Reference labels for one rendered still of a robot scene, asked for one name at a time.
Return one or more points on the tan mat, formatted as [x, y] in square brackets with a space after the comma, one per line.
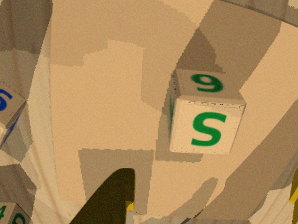
[111, 68]

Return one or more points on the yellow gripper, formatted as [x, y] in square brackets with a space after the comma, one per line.
[105, 205]

